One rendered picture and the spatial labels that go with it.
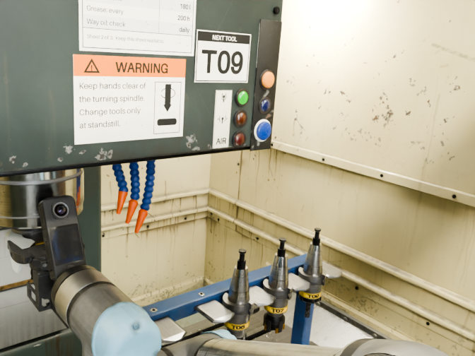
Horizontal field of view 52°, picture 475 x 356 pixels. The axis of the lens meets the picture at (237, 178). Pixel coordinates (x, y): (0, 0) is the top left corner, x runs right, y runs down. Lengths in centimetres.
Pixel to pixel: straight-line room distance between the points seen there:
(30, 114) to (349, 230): 120
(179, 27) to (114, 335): 39
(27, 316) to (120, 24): 99
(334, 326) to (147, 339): 117
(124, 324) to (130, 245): 141
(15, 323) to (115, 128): 90
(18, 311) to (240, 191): 94
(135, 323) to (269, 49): 44
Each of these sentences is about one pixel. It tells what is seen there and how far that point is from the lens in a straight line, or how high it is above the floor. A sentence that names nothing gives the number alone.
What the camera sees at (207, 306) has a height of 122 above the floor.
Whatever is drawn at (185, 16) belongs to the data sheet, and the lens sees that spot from 67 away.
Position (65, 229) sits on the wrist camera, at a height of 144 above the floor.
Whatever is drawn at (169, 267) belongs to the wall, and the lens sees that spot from 213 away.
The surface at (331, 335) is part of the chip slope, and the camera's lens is 168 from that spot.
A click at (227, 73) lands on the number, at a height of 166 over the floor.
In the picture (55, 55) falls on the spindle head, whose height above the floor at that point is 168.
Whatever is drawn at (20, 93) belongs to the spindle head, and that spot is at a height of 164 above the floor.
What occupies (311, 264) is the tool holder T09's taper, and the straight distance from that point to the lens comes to 111.
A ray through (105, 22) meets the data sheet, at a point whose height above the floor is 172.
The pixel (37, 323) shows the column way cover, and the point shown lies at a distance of 147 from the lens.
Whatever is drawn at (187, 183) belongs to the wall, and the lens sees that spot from 203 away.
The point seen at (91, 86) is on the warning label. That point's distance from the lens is 61.
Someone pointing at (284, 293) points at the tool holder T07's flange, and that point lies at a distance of 105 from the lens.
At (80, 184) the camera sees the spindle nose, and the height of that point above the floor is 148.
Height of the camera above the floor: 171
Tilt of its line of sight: 15 degrees down
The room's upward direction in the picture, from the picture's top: 4 degrees clockwise
